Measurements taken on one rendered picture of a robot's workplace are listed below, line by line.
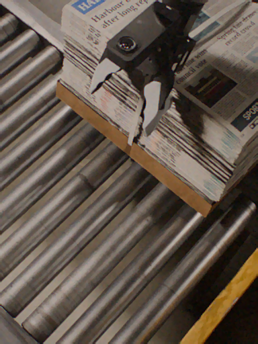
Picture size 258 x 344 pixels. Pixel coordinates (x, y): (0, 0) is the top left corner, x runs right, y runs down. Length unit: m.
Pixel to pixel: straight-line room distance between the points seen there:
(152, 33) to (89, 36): 0.20
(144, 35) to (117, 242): 0.40
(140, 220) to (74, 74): 0.29
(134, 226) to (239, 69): 0.34
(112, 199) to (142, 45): 0.38
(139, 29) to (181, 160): 0.28
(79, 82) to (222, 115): 0.31
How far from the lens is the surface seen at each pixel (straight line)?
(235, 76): 0.88
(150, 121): 0.80
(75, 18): 0.92
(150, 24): 0.75
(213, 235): 1.01
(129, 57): 0.70
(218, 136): 0.83
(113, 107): 0.97
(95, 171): 1.04
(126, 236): 0.99
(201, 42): 0.92
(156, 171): 0.98
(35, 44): 1.23
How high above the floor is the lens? 1.73
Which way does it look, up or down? 63 degrees down
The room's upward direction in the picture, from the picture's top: 7 degrees clockwise
